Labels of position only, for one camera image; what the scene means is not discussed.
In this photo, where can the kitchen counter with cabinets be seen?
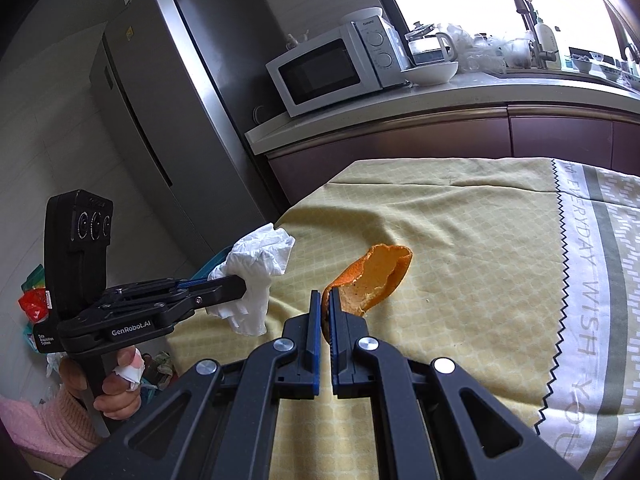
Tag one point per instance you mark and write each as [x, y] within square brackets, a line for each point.
[450, 130]

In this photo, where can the orange peel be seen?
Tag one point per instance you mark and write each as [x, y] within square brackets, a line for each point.
[375, 280]

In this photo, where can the white microwave oven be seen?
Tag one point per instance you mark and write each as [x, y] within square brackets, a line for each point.
[320, 75]

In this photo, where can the glass kettle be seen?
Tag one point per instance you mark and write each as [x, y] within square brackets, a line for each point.
[430, 47]

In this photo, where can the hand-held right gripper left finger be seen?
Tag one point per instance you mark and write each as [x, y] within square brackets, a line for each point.
[314, 360]

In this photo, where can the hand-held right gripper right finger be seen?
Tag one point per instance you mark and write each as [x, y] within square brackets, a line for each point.
[336, 365]

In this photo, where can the wide white bowl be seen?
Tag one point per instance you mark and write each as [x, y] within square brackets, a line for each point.
[430, 74]

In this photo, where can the red plastic bag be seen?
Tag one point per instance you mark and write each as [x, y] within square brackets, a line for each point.
[32, 305]

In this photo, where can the grey refrigerator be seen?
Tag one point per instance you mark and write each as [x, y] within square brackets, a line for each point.
[175, 110]

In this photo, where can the person's left hand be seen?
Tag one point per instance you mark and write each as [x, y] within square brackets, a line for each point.
[122, 395]

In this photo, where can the kitchen faucet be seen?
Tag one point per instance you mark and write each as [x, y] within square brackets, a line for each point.
[525, 10]

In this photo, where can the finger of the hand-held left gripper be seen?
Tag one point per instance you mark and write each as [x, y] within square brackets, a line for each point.
[220, 294]

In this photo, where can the white bowl on microwave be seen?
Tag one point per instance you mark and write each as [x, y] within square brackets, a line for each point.
[362, 16]

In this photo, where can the white tissue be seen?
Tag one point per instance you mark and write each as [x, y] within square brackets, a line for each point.
[255, 260]

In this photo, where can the yellow patterned tablecloth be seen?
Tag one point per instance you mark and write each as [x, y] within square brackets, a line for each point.
[475, 270]

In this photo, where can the white soap bottle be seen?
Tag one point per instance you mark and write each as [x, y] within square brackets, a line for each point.
[546, 35]

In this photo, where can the pile of clear plastic bags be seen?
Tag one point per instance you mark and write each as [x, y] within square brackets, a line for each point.
[485, 50]

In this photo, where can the group of small dishes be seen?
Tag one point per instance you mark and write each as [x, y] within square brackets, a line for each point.
[605, 65]

